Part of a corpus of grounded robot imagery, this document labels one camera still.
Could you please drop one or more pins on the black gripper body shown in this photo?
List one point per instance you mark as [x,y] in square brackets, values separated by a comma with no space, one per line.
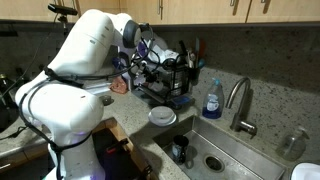
[146,71]

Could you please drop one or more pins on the plain white cup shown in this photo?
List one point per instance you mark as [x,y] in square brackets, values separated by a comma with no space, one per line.
[156,87]

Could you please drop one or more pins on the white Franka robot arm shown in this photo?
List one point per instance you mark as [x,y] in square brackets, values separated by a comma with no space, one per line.
[66,106]

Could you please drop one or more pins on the grey rack drip tray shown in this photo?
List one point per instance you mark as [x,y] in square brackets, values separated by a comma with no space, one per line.
[150,96]

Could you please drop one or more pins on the dark round lid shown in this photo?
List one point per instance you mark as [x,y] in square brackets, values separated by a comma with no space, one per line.
[107,100]

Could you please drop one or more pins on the small white plate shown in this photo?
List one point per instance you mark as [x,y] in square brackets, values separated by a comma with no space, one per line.
[159,50]

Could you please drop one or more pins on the white mug red print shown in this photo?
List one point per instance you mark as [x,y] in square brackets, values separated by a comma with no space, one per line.
[171,54]

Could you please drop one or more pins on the orange mesh bag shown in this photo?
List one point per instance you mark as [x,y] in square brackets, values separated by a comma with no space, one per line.
[119,86]

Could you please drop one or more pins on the dark blue bottle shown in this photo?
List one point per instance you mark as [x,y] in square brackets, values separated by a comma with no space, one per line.
[115,62]

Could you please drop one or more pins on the white bowl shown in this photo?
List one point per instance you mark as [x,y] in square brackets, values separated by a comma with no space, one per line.
[162,115]

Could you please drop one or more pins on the blue sponge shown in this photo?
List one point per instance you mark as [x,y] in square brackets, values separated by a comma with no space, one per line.
[183,101]

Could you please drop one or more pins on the black utensil holder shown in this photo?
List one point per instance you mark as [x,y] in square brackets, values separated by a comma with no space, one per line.
[193,72]

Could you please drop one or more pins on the black cooking utensil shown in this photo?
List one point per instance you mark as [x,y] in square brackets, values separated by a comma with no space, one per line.
[182,47]

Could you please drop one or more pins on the silver metal utensil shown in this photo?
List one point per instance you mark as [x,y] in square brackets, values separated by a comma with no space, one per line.
[190,57]

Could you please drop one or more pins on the teal spatula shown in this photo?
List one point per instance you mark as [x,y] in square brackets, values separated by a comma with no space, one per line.
[196,50]

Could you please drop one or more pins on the red spatula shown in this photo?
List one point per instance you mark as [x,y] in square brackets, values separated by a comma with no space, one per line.
[201,48]

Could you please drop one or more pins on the blue dish soap bottle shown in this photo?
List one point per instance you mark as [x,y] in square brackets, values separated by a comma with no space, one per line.
[212,103]

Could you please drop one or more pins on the black mug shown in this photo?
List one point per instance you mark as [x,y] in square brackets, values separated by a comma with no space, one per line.
[180,148]

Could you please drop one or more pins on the metal sink faucet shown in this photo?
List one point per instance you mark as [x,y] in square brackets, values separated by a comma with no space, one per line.
[237,121]

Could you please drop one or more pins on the round sink drain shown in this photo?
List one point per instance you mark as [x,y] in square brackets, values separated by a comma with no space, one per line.
[214,163]

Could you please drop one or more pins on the stainless steel sink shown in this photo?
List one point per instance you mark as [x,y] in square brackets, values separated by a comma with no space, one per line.
[233,150]

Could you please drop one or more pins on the dark countertop appliance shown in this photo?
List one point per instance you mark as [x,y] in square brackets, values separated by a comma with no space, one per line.
[6,106]

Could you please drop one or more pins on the wooden wall cabinet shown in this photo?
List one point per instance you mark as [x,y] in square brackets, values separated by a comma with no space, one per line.
[213,10]

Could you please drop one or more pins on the black camera on stand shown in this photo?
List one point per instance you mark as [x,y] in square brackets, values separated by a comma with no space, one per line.
[62,9]

